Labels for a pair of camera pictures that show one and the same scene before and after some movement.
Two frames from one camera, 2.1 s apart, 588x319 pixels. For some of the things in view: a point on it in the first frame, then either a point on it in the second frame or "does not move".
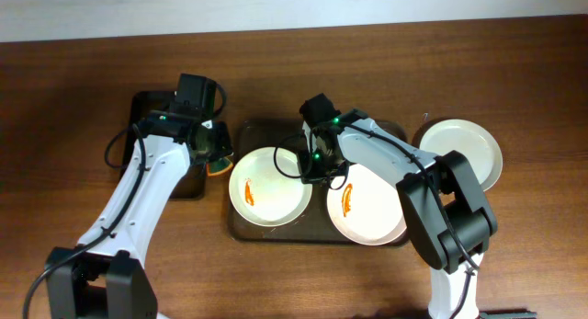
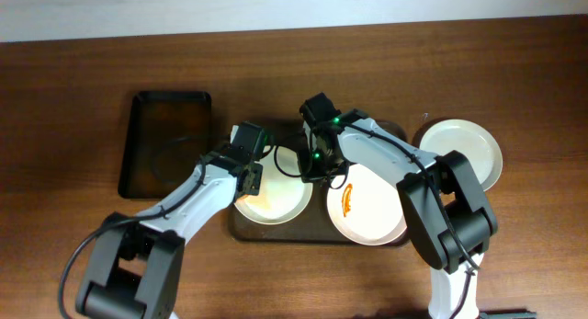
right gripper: x=322 y=173 does not move
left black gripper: x=217 y=150 -> x=253 y=181
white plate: x=266 y=187 does not move
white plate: x=469 y=139 does not move
